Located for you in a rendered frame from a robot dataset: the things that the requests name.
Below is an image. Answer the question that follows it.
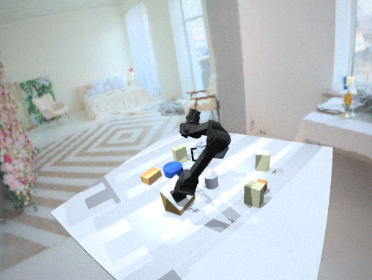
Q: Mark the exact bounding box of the grey cylinder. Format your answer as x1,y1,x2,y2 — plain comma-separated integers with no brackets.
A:
204,171,218,190

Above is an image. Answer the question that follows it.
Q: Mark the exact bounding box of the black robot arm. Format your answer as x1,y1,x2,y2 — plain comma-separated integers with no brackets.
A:
169,108,231,203

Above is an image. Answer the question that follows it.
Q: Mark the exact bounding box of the blue cylinder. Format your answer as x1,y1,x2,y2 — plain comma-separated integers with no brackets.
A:
163,162,183,178

